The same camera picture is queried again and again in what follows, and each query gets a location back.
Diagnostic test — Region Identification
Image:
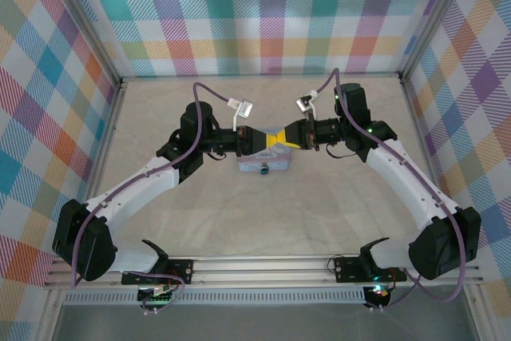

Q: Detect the blue cartoon tin box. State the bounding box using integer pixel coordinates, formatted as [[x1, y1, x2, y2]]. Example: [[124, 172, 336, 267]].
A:
[[236, 125, 295, 176]]

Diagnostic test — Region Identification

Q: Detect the controller circuit board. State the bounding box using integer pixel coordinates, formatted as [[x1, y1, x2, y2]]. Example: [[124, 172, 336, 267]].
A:
[[137, 284, 179, 305], [363, 284, 392, 307]]

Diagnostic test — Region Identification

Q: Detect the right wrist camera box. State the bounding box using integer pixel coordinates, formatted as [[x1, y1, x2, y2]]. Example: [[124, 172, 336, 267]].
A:
[[294, 92, 319, 121]]

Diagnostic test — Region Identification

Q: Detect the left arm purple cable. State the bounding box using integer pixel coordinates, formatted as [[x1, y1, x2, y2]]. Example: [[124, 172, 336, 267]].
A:
[[70, 81, 240, 316]]

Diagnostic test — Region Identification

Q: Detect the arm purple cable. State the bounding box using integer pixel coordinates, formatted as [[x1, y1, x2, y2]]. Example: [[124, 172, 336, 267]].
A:
[[70, 81, 240, 316], [315, 67, 467, 312]]

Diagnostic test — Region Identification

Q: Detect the aluminium floor rail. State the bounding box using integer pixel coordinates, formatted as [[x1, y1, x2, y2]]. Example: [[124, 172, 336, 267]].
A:
[[398, 73, 460, 214], [68, 77, 129, 258], [119, 71, 404, 81]]

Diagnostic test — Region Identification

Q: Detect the long aluminium mounting rail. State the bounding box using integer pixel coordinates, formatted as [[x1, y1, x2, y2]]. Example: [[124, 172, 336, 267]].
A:
[[42, 252, 486, 289]]

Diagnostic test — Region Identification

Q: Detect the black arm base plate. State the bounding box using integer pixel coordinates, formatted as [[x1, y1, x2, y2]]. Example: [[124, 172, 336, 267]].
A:
[[333, 256, 408, 283], [121, 259, 195, 286]]

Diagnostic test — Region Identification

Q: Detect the grey slotted cable duct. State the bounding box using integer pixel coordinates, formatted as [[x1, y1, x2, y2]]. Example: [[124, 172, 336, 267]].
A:
[[63, 291, 367, 306]]

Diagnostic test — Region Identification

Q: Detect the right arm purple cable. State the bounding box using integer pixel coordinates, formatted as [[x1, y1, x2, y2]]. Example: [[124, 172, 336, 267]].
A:
[[315, 67, 467, 312]]

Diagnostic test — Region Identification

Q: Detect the short aluminium frame post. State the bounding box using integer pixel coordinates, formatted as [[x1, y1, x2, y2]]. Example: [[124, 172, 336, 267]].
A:
[[34, 288, 67, 341], [462, 283, 492, 341]]

